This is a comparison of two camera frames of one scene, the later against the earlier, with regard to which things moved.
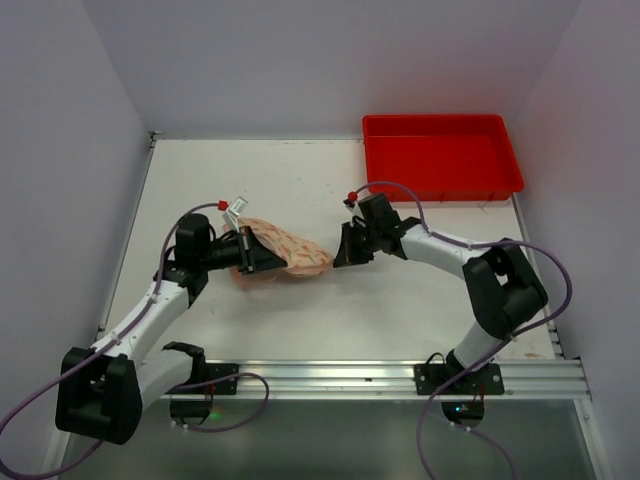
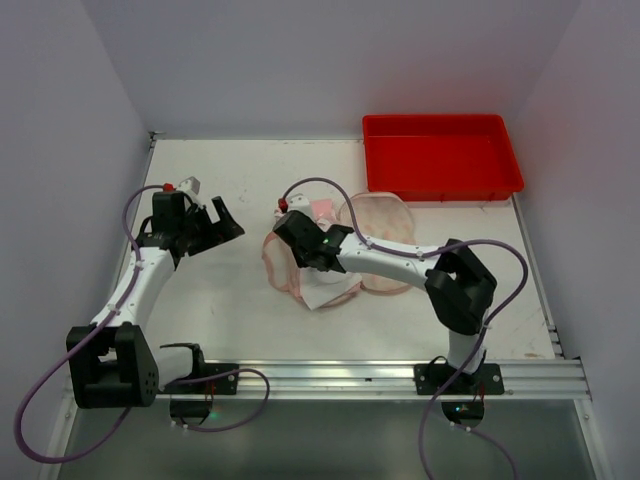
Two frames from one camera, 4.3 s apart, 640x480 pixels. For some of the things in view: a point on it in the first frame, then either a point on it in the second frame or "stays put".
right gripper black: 357,241 to 288,229
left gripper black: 248,251 to 203,228
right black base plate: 487,380 stays put
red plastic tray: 441,157 stays put
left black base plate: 212,371 stays put
